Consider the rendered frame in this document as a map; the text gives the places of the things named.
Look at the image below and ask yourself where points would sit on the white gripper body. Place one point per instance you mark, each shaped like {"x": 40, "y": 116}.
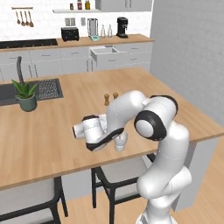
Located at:
{"x": 121, "y": 143}

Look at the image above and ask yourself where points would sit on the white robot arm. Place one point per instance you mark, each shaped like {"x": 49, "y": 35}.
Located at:
{"x": 170, "y": 151}

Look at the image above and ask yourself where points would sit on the open grey drawer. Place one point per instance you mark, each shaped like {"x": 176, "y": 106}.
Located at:
{"x": 107, "y": 58}

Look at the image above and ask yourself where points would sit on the brown pepper shaker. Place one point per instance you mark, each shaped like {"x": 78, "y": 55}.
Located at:
{"x": 115, "y": 95}
{"x": 106, "y": 100}

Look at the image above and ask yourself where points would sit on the white island base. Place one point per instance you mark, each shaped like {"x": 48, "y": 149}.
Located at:
{"x": 201, "y": 175}

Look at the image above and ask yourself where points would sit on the green potted plant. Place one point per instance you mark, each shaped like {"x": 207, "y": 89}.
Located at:
{"x": 26, "y": 100}

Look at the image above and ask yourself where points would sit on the grey lower cupboard run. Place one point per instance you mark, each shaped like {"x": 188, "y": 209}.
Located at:
{"x": 46, "y": 61}

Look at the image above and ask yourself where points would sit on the clear glass bottle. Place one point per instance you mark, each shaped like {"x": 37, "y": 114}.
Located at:
{"x": 102, "y": 32}
{"x": 109, "y": 31}

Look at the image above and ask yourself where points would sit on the black coffee machine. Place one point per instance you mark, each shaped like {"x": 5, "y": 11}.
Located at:
{"x": 122, "y": 27}

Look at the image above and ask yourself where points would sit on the grey blender teal base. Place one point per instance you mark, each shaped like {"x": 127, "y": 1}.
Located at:
{"x": 92, "y": 29}

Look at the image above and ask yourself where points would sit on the black toaster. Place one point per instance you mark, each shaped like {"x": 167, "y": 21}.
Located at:
{"x": 70, "y": 34}

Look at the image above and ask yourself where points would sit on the dark grey sink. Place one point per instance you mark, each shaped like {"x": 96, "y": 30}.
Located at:
{"x": 5, "y": 94}

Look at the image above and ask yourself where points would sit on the dark grey tap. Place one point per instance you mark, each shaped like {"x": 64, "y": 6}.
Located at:
{"x": 19, "y": 67}

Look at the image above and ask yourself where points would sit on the black hob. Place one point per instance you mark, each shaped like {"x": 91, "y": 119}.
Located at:
{"x": 29, "y": 43}

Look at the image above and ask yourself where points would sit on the grey upper cupboard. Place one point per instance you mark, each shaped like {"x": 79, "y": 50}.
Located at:
{"x": 125, "y": 5}

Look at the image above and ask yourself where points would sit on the yellow jar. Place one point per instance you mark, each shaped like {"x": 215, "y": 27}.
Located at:
{"x": 87, "y": 4}

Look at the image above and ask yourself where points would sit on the red jar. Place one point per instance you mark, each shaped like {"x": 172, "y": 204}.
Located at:
{"x": 79, "y": 5}

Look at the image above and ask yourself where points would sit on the small brown jar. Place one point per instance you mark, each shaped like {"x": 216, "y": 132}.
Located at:
{"x": 71, "y": 6}

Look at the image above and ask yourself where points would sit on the hanging wooden spatula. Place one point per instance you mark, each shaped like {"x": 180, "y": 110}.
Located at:
{"x": 31, "y": 20}

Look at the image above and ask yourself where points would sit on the hanging wooden spoon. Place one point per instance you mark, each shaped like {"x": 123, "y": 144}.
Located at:
{"x": 26, "y": 19}
{"x": 22, "y": 19}
{"x": 18, "y": 18}

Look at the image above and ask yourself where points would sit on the black frame grey stool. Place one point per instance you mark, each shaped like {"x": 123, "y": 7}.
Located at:
{"x": 124, "y": 172}
{"x": 26, "y": 196}

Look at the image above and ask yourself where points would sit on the single wall socket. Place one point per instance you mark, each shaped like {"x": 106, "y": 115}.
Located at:
{"x": 83, "y": 21}

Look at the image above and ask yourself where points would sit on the double wall socket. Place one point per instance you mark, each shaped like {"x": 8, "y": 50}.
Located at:
{"x": 70, "y": 22}

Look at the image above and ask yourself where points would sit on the white wall shelf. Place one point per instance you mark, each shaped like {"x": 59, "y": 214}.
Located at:
{"x": 76, "y": 10}

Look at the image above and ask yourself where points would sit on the wooden utensil rail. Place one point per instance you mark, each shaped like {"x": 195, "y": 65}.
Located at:
{"x": 22, "y": 8}

